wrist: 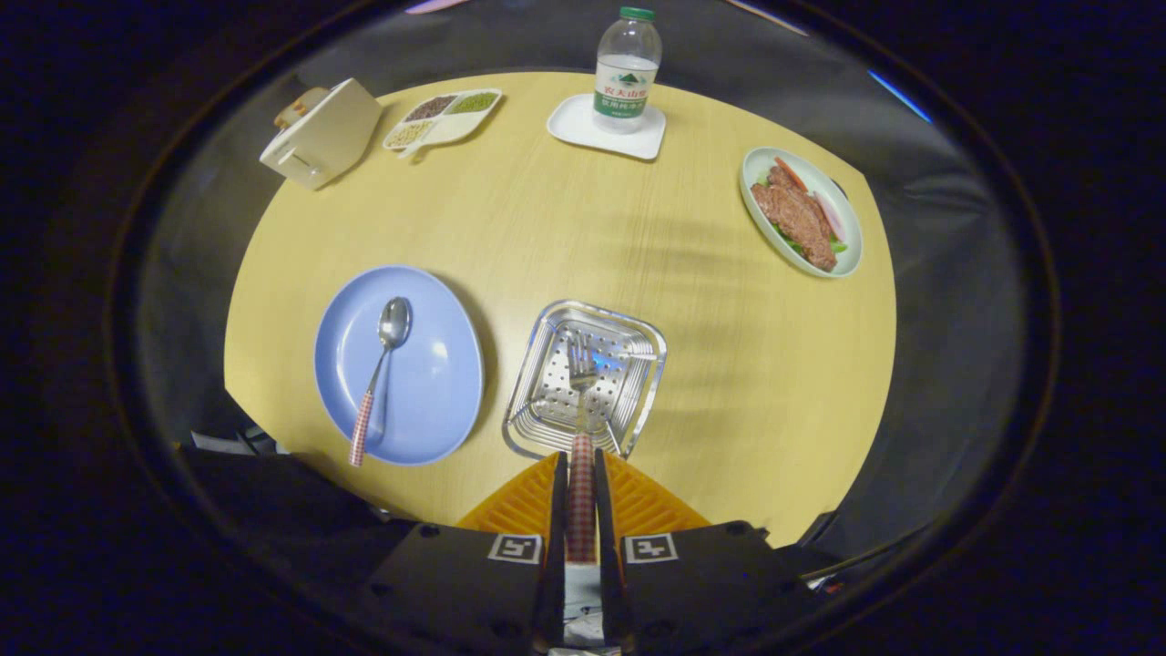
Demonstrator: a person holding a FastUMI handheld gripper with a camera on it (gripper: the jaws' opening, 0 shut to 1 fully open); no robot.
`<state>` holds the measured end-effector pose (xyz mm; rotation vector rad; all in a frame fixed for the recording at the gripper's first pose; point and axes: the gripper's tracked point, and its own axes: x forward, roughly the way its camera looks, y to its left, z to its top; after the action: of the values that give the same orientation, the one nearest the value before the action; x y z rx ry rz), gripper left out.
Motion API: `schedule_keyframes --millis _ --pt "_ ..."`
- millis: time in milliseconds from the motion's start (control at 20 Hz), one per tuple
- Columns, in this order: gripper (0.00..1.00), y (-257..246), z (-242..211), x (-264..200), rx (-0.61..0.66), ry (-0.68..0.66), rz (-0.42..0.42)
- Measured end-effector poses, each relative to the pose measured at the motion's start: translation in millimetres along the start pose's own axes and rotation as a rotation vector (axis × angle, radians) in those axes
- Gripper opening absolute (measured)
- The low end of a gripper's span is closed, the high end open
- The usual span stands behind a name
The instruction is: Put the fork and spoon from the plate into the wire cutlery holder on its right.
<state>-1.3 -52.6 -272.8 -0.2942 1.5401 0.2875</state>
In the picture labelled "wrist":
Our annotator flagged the clear plastic water bottle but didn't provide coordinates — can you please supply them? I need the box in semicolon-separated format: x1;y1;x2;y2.
593;6;663;135

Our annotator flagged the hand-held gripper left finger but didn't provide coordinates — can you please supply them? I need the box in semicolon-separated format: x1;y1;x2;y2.
360;451;570;655

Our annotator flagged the blue round plate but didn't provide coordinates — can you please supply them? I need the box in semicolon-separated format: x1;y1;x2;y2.
313;265;485;467

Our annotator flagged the spoon with checked handle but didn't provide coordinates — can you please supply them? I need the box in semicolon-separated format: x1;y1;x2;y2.
349;296;414;468

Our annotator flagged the perforated steel square tray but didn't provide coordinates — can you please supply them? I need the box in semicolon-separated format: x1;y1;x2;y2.
502;300;668;461

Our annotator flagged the toast slice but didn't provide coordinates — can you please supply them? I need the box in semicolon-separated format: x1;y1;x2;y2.
274;87;331;128

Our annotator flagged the brown grilled meat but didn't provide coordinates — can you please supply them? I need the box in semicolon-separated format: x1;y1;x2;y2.
752;164;839;272

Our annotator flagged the white square coaster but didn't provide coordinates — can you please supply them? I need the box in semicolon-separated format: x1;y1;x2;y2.
546;93;667;162

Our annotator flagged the white divided bean dish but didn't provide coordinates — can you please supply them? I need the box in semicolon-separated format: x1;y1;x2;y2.
383;87;503;161

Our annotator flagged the fork with checked handle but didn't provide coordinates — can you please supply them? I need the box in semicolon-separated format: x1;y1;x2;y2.
565;333;598;564

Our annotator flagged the cream white toaster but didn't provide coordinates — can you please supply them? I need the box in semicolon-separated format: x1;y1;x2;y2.
259;77;384;191

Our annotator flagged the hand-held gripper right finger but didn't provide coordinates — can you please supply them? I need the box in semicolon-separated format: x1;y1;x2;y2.
594;446;825;655

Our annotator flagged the pale green oval plate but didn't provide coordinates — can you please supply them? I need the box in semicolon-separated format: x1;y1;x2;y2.
740;147;864;279

